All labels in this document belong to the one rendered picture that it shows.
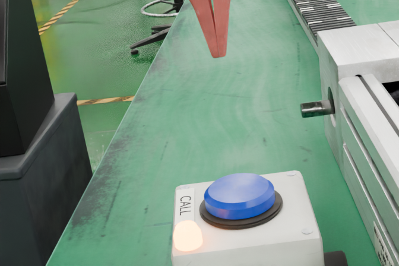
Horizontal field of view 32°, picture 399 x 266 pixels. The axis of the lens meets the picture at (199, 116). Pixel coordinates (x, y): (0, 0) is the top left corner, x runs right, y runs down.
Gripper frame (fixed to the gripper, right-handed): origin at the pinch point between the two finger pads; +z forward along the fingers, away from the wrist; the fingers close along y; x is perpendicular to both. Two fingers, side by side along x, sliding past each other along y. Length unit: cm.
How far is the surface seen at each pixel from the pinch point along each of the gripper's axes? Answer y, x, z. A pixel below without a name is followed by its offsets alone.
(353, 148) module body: 8.0, 7.9, 11.1
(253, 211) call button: 0.7, -1.7, 9.4
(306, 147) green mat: 6.1, 19.2, 16.1
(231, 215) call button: -0.5, -1.8, 9.4
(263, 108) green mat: 3.2, 29.1, 16.1
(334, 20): 13.4, 45.0, 12.6
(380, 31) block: 12.7, 18.8, 6.6
